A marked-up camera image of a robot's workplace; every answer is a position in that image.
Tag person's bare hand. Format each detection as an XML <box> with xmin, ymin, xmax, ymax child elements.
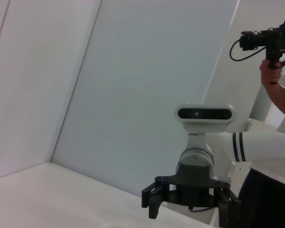
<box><xmin>259</xmin><ymin>58</ymin><xmax>283</xmax><ymax>86</ymax></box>

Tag white metal frame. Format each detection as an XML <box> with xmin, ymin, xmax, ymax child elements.
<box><xmin>209</xmin><ymin>83</ymin><xmax>280</xmax><ymax>228</ymax></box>

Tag person's dark trousers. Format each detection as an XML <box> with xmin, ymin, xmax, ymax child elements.
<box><xmin>237</xmin><ymin>170</ymin><xmax>285</xmax><ymax>228</ymax></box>

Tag person's bare forearm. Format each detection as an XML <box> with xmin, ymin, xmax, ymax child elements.
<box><xmin>261</xmin><ymin>80</ymin><xmax>285</xmax><ymax>115</ymax></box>

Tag black handheld video camera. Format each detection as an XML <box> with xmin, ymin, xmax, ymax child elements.
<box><xmin>229</xmin><ymin>23</ymin><xmax>285</xmax><ymax>85</ymax></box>

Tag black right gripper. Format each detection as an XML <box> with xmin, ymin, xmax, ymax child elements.
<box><xmin>141</xmin><ymin>163</ymin><xmax>241</xmax><ymax>228</ymax></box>

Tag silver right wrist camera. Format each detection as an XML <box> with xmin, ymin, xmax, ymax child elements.
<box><xmin>175</xmin><ymin>103</ymin><xmax>234</xmax><ymax>148</ymax></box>

